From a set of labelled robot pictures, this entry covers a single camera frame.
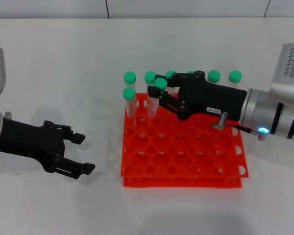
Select orange test tube rack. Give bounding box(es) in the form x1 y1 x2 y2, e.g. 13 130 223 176
120 93 250 189

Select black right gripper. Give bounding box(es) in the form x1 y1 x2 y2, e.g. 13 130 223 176
147 70 248 121

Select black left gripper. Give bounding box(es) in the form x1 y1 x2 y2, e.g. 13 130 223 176
0 118 96 180

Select right arm connector cable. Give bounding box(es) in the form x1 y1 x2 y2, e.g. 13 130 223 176
211 111 270 141

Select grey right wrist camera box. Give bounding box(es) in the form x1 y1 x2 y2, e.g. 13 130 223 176
269 43 294 108

